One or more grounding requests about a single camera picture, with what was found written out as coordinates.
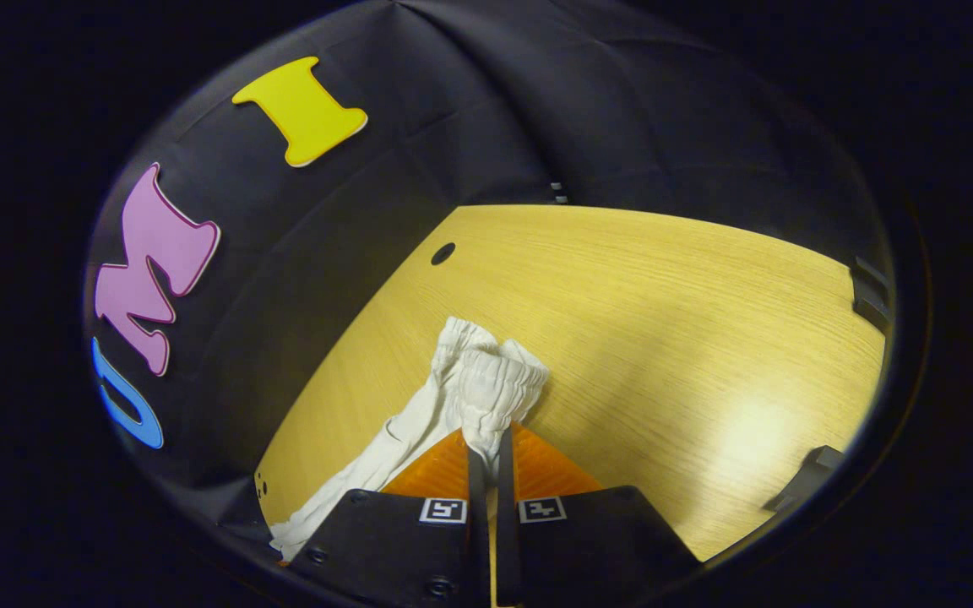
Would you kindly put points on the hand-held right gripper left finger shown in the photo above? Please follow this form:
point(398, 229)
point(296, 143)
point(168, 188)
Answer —
point(476, 523)

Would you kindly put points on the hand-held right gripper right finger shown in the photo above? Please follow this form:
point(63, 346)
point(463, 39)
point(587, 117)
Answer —
point(505, 523)

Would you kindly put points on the white jeans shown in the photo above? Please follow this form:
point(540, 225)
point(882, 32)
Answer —
point(486, 384)

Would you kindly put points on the black table clamp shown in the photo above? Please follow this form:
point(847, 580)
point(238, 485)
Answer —
point(871, 291)
point(803, 477)

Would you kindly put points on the black backdrop cloth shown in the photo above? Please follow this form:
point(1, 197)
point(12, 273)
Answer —
point(453, 110)

